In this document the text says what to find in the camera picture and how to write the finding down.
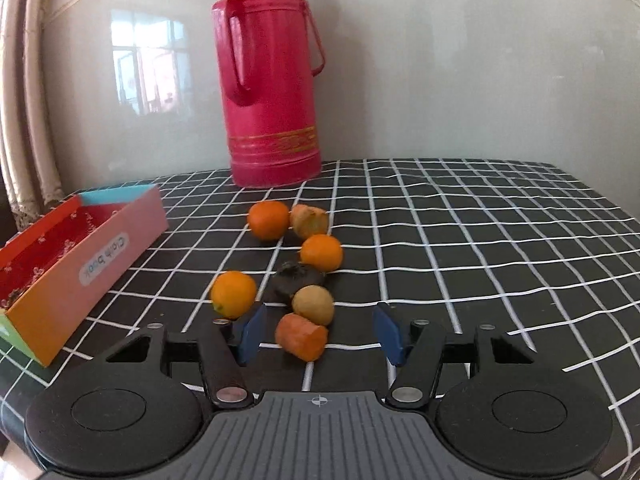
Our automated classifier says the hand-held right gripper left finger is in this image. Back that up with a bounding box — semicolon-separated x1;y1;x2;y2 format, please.
105;303;268;407

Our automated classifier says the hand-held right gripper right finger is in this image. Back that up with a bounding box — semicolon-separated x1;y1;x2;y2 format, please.
372;302;538;409

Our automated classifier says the orange tangerine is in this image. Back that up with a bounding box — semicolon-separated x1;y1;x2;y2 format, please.
210;270;258;320
300;234;344;272
248;201;291;240

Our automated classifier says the cut carrot piece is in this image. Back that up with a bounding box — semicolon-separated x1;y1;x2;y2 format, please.
275;313;329;363

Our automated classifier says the yellowish round fruit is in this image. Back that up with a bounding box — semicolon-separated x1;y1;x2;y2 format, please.
292;285;335;326

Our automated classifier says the dark wrinkled fruit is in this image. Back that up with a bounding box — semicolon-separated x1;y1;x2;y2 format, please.
271;262;328;306

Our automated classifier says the colourful cardboard box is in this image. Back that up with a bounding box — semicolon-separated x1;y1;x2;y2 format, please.
0;183;168;369

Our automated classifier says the black checkered tablecloth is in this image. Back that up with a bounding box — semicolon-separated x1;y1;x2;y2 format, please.
0;158;640;480

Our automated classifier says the red thermos flask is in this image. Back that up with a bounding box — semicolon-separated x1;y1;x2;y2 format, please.
210;0;326;189

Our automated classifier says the beige curtain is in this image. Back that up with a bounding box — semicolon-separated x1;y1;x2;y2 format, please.
0;0;66;235

